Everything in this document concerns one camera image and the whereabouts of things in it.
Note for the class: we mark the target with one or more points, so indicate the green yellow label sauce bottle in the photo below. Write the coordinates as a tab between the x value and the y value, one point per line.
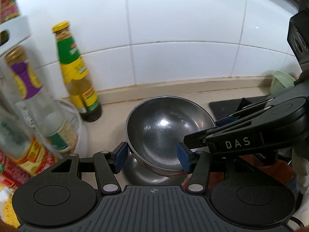
77	77

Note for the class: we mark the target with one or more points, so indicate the stainless steel bowl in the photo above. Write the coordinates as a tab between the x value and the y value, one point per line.
157	125
142	174

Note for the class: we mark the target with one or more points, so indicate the purple label clear bottle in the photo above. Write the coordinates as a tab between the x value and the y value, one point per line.
26	82

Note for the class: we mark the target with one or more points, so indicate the white cloth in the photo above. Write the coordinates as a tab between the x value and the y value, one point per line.
301	174

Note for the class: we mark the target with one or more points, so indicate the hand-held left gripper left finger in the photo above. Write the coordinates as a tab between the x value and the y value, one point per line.
120	158

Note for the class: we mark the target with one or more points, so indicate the white two-tier condiment rack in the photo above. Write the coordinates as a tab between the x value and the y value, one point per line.
82	135

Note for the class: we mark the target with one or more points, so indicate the pale green cup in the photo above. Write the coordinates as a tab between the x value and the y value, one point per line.
281	82

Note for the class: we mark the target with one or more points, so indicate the red cloth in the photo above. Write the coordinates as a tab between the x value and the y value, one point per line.
280	171

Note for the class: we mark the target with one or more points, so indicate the yellow chenille cloth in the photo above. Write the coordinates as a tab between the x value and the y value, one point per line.
8	210

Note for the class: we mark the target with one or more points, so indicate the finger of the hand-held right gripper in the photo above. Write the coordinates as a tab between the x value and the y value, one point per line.
224	122
241	142

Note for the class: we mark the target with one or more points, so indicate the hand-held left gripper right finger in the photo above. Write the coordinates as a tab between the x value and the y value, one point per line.
184	160

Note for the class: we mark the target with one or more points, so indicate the black tray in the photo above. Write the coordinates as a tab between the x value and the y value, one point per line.
224	106

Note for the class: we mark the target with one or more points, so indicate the red yellow label bottle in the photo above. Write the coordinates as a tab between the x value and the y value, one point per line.
8	2

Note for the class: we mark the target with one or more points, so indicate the yellow cap vinegar bottle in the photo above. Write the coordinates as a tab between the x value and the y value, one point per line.
33	154

